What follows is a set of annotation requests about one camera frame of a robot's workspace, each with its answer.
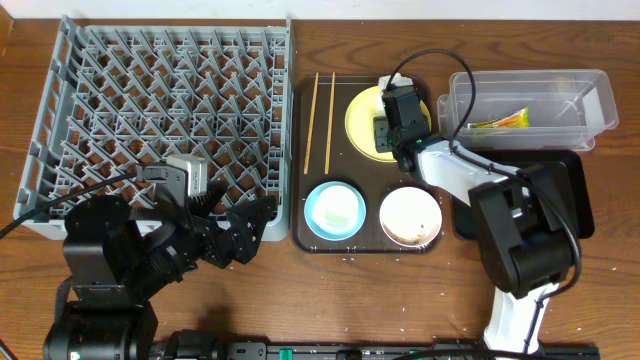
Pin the grey plastic dish rack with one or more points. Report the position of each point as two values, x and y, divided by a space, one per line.
119 96

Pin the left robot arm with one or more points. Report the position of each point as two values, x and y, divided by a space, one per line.
120 257

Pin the black waste tray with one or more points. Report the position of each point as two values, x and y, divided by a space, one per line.
565 168

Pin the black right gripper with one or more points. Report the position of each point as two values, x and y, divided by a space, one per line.
380 131

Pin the yellow round plate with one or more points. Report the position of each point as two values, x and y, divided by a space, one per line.
359 123

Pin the wooden chopstick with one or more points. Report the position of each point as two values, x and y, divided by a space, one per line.
330 124
311 125

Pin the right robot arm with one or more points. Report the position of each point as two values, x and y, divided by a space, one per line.
528 244

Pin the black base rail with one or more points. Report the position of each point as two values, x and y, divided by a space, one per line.
191 344

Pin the green snack wrapper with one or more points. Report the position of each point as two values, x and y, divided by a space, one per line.
516 119

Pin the white bowl with residue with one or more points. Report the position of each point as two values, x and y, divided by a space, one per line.
411 217

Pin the clear plastic waste bin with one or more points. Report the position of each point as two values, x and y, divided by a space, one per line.
567 108

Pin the light blue bowl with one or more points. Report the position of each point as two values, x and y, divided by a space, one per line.
334 211

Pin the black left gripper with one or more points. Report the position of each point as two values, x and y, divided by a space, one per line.
211 232

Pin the white napkin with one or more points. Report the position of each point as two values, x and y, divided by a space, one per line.
395 81

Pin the dark brown serving tray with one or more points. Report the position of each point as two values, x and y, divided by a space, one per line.
373 179

